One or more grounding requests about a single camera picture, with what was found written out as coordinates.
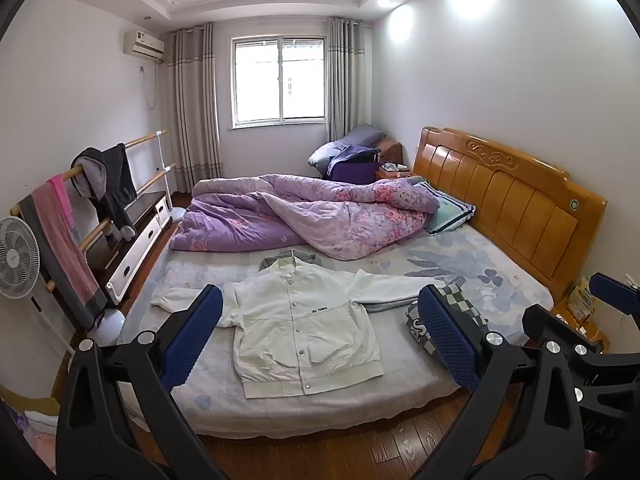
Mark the grey striped curtain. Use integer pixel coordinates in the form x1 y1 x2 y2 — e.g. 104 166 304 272
327 17 373 143
165 22 222 196

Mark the air conditioner cable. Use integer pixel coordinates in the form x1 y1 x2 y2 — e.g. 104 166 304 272
140 65 159 111

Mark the wooden bar rack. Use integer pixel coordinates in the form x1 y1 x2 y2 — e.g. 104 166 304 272
10 130 187 348

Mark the yellow box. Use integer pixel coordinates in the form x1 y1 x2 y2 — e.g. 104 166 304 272
570 275 597 319

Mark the white air conditioner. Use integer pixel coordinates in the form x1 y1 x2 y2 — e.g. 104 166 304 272
123 30 166 64

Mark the wooden headboard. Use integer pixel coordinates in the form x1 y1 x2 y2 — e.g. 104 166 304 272
412 126 608 301

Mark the grey-green garment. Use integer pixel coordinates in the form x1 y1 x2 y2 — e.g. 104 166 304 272
263 249 421 315

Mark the grey towel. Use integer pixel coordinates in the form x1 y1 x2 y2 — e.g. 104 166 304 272
20 185 108 332

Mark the white standing fan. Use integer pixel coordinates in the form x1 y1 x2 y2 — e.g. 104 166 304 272
0 216 77 357

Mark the black white low cabinet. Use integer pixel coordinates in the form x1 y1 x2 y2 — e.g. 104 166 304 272
87 190 173 306

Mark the black white checkered cloth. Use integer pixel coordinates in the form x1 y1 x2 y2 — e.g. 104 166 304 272
404 282 489 357

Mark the purple floral quilt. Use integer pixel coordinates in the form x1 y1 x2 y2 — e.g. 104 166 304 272
169 174 441 261

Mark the dark hooded jacket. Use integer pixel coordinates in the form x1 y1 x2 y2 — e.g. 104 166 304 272
71 143 138 241

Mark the purple cloth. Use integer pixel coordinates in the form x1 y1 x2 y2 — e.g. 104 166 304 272
327 146 381 184

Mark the pink towel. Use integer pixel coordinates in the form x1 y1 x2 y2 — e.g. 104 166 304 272
47 175 102 306

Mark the window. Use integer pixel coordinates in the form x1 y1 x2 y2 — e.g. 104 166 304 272
227 35 328 131

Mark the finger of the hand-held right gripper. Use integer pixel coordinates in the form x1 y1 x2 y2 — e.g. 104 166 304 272
588 272 640 312
522 304 607 357

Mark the teal striped pillow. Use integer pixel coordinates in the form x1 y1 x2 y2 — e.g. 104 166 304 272
412 177 477 235

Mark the bed with leaf-print sheet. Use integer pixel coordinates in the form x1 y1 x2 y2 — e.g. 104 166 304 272
117 220 555 438

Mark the wooden nightstand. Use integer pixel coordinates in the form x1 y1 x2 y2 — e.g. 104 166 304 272
375 139 417 181
552 294 611 354

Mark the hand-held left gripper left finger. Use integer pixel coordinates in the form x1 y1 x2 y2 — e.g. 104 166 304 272
56 284 226 480

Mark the white button jacket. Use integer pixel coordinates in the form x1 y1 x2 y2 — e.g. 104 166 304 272
150 255 446 400

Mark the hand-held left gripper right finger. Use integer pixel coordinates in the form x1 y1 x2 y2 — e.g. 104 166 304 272
416 284 587 480

